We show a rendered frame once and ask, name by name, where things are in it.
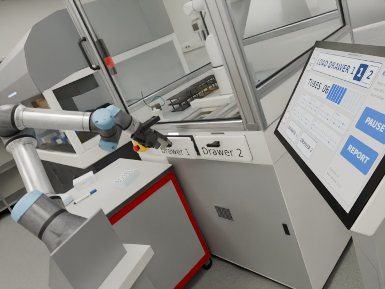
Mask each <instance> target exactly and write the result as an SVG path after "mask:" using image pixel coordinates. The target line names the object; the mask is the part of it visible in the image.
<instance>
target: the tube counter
mask: <svg viewBox="0 0 385 289"><path fill-rule="evenodd" d="M319 96H320V97H322V98H323V99H325V100H327V101H330V102H331V103H333V104H335V105H337V106H339V107H341V108H342V109H344V110H346V111H348V112H350V113H352V114H354V115H355V114H356V112H357V110H358V109H359V107H360V105H361V103H362V101H363V100H364V98H365V96H366V94H365V93H362V92H359V91H356V90H354V89H351V88H348V87H345V86H343V85H340V84H338V83H335V82H332V81H330V80H326V82H325V84H324V86H323V88H322V90H321V92H320V94H319Z"/></svg>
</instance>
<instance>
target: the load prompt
mask: <svg viewBox="0 0 385 289"><path fill-rule="evenodd" d="M382 65H383V63H380V62H376V61H369V60H363V59H359V58H353V57H346V56H340V55H336V54H330V53H323V52H320V54H319V56H318V58H317V60H316V62H315V64H314V66H313V68H312V70H313V71H316V72H320V73H323V74H325V75H328V76H332V77H334V78H337V79H340V80H343V81H346V82H349V83H352V84H355V85H358V86H361V87H363V88H367V89H370V87H371V85H372V83H373V82H374V80H375V78H376V76H377V74H378V73H379V71H380V69H381V67H382Z"/></svg>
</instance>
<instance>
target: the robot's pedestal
mask: <svg viewBox="0 0 385 289"><path fill-rule="evenodd" d="M123 245H124V248H125V249H126V251H127V253H126V255H125V256H124V257H123V258H122V259H121V261H120V262H119V263H118V265H117V266H116V267H115V268H114V269H113V271H112V272H111V273H110V274H109V275H108V277H107V278H106V279H105V280H104V282H103V283H102V284H101V286H100V287H99V288H98V289H155V288H154V286H153V285H152V283H151V281H150V279H149V278H148V276H147V274H146V272H145V270H144V268H145V266H146V265H147V263H148V262H149V261H150V259H151V258H152V256H153V255H154V252H153V250H152V248H151V246H150V245H138V244H123Z"/></svg>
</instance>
